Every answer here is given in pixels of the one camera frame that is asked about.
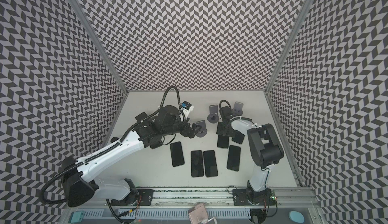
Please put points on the black stand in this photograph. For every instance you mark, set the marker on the black stand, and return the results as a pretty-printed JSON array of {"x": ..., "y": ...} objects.
[
  {"x": 141, "y": 117},
  {"x": 156, "y": 145}
]

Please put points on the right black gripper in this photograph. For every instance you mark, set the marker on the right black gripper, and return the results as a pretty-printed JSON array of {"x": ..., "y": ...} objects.
[{"x": 226, "y": 115}]

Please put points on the black phone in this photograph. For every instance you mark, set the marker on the black phone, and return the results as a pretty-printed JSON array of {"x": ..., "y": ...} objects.
[
  {"x": 233, "y": 159},
  {"x": 210, "y": 163},
  {"x": 223, "y": 142},
  {"x": 197, "y": 164},
  {"x": 238, "y": 138},
  {"x": 177, "y": 156}
]

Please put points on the aluminium front rail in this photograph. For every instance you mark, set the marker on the aluminium front rail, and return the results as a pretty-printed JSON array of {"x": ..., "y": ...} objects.
[{"x": 281, "y": 197}]

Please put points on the grey stand under phone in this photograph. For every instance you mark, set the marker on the grey stand under phone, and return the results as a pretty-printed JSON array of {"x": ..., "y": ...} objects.
[
  {"x": 213, "y": 116},
  {"x": 202, "y": 130}
]

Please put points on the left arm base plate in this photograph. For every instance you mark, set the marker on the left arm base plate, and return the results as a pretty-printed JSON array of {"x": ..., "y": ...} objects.
[{"x": 139, "y": 197}]

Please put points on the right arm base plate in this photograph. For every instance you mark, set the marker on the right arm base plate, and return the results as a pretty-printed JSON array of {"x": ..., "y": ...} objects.
[{"x": 242, "y": 197}]

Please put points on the teal square object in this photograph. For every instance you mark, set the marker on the teal square object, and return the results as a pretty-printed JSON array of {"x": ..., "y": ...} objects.
[{"x": 76, "y": 217}]

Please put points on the grey round phone stand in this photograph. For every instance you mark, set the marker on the grey round phone stand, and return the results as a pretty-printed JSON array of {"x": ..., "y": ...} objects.
[{"x": 237, "y": 109}]

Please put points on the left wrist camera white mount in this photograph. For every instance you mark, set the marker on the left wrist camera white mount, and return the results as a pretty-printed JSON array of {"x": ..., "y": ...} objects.
[{"x": 187, "y": 108}]

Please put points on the teal round object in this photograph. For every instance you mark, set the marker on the teal round object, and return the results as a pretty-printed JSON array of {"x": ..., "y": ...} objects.
[{"x": 296, "y": 217}]

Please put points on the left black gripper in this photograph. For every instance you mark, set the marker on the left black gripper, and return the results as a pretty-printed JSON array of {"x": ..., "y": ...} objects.
[{"x": 193, "y": 132}]

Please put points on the pink box at front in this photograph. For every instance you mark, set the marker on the pink box at front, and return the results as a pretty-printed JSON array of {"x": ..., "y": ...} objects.
[{"x": 199, "y": 215}]

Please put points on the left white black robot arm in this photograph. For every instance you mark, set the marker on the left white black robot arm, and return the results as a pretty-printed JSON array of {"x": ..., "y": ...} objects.
[{"x": 79, "y": 181}]

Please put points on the grey stand under back phone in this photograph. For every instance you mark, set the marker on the grey stand under back phone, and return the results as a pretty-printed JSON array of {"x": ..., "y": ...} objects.
[{"x": 213, "y": 116}]

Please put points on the grey stand under middle phone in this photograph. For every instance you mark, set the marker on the grey stand under middle phone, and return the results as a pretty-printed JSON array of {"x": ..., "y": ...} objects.
[{"x": 202, "y": 130}]

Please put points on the small jar with black lid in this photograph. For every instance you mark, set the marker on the small jar with black lid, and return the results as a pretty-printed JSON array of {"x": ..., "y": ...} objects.
[{"x": 114, "y": 139}]

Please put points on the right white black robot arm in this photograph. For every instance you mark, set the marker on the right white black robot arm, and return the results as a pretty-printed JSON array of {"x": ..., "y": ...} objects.
[{"x": 265, "y": 149}]

